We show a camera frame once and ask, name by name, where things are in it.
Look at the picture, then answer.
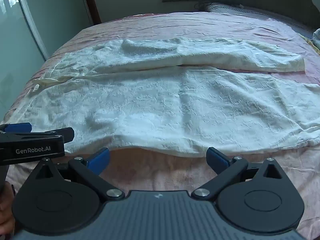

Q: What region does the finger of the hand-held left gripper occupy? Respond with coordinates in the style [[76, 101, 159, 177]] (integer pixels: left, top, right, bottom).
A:
[[0, 122, 33, 134], [30, 127, 75, 144]]

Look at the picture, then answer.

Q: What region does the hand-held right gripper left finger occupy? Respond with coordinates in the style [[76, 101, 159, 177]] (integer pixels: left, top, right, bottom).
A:
[[35, 147, 125, 202]]

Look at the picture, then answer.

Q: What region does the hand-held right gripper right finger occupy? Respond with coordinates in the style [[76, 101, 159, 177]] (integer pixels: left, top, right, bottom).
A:
[[191, 147, 286, 202]]

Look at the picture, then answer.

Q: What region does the white blanket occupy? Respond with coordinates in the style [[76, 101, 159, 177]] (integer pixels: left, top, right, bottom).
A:
[[5, 37, 320, 158]]

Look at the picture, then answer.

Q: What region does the person's left hand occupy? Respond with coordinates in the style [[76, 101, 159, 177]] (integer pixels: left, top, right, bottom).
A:
[[0, 182, 16, 234]]

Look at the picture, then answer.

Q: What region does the frosted glass wardrobe door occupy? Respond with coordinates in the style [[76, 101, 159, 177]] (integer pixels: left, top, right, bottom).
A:
[[0, 0, 94, 120]]

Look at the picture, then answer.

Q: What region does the pink bed sheet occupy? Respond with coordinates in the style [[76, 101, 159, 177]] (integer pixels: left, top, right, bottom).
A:
[[0, 11, 320, 233]]

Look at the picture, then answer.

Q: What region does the dark headboard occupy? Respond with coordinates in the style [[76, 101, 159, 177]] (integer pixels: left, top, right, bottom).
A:
[[205, 2, 317, 32]]

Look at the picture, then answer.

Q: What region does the pale patterned cloth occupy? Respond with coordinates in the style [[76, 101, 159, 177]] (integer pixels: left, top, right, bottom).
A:
[[312, 28, 320, 55]]

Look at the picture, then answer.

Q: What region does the dark wooden door frame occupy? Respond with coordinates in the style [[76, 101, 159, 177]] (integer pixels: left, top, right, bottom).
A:
[[80, 0, 102, 24]]

